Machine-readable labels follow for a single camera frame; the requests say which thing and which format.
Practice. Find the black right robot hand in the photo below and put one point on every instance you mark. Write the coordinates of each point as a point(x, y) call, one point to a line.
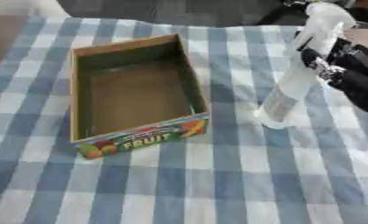
point(356, 75)

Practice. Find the white spray bottle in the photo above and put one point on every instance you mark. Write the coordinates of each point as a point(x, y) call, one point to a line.
point(302, 78)

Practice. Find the open cardboard box green inside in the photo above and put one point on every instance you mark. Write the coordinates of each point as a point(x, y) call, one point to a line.
point(136, 96)

